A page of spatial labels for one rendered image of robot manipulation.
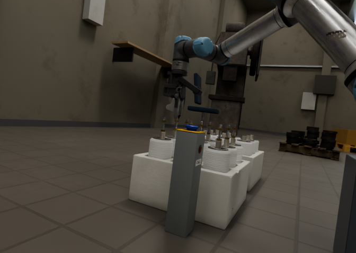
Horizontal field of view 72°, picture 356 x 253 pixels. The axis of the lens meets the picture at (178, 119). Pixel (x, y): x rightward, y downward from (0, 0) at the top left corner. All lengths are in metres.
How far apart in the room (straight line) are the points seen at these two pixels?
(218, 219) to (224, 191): 0.10
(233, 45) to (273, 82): 10.34
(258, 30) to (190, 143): 0.52
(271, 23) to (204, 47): 0.25
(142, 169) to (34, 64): 2.59
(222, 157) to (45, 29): 2.96
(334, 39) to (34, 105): 3.12
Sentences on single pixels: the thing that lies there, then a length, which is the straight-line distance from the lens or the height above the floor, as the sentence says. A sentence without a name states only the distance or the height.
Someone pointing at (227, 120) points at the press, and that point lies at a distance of 5.03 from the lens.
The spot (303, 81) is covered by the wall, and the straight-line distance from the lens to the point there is 11.32.
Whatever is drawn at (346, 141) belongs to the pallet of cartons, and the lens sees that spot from 6.06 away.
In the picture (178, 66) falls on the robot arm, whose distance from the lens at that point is 1.09.
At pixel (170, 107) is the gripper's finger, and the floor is 0.38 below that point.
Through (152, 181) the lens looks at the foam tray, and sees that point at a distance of 0.95.
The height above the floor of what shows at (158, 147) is 0.22.
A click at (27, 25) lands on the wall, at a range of 3.38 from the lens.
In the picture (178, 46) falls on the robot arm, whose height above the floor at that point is 0.65.
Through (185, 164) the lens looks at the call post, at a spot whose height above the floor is 0.21.
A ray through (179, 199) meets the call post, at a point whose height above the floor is 0.11.
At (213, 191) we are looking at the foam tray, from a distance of 0.86.
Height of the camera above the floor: 0.36
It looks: 1 degrees down
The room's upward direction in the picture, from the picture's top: 7 degrees clockwise
